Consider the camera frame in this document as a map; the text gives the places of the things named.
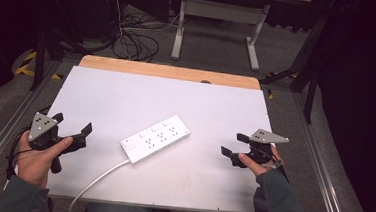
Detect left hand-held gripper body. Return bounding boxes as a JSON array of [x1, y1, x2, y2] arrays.
[[25, 110, 76, 176]]

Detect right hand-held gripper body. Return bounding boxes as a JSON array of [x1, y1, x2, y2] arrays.
[[237, 127, 290, 171]]

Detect person's right hand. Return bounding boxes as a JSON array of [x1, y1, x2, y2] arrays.
[[236, 142, 285, 179]]

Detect person's left hand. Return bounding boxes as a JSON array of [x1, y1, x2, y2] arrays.
[[14, 128, 75, 192]]

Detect yellow black floor tape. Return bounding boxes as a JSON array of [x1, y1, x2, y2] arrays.
[[13, 49, 65, 81]]

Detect white power strip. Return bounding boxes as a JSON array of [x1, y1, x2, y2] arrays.
[[118, 110, 192, 169]]

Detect black metal stand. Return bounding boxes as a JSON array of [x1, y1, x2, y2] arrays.
[[30, 0, 94, 96], [256, 4, 331, 125]]

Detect white board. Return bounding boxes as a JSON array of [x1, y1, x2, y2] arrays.
[[40, 63, 281, 212]]

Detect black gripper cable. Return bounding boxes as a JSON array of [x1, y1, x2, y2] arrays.
[[257, 146, 292, 184], [4, 102, 54, 183]]

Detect aluminium rail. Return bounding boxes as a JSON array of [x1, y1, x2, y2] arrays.
[[0, 56, 63, 195], [283, 91, 361, 212]]

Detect white power strip cable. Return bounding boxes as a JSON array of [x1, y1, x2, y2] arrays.
[[68, 155, 131, 212]]

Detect black cables on floor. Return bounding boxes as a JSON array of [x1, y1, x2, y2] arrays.
[[110, 4, 184, 65]]

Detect white metal desk frame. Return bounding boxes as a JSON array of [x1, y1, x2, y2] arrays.
[[170, 0, 272, 72]]

